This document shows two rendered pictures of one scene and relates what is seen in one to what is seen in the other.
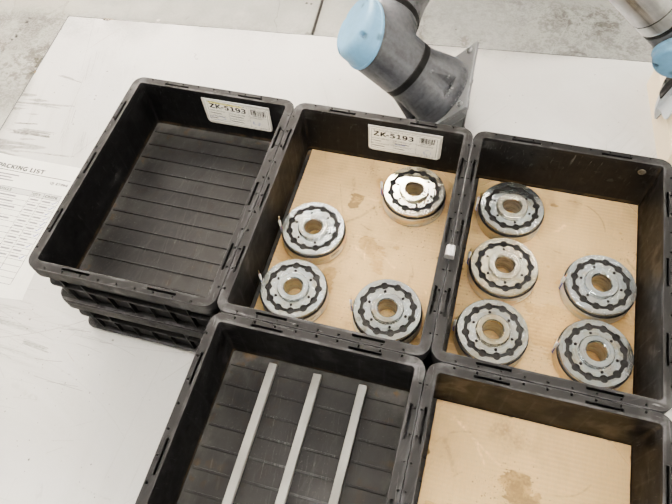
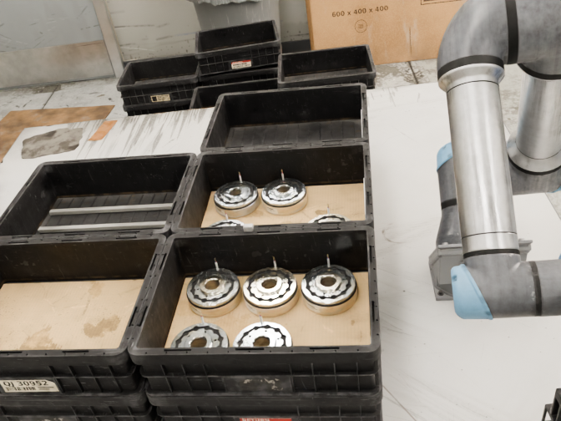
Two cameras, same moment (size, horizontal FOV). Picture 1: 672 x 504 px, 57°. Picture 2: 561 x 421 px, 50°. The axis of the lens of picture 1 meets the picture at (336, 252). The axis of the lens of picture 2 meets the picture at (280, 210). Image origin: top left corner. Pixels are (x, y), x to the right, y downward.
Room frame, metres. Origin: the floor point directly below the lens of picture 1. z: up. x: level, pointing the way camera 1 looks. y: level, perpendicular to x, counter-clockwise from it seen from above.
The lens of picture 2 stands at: (0.33, -1.07, 1.65)
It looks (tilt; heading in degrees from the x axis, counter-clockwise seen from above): 37 degrees down; 80
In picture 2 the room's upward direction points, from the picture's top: 9 degrees counter-clockwise
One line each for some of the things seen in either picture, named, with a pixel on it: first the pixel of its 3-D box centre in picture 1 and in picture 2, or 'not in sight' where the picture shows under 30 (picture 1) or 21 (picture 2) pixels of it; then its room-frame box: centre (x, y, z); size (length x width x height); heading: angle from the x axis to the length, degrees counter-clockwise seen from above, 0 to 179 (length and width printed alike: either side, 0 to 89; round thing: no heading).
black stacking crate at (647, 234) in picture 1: (550, 273); (265, 309); (0.41, -0.31, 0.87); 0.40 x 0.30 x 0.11; 159
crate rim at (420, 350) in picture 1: (354, 216); (276, 188); (0.52, -0.03, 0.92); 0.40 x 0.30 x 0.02; 159
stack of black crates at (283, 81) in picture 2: not in sight; (329, 110); (1.03, 1.23, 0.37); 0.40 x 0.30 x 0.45; 164
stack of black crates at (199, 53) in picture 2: not in sight; (244, 80); (0.75, 1.72, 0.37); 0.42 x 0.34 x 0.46; 164
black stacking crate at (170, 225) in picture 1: (180, 200); (290, 136); (0.62, 0.25, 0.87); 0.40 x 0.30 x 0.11; 159
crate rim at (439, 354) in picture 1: (559, 256); (260, 289); (0.41, -0.31, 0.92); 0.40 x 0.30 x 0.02; 159
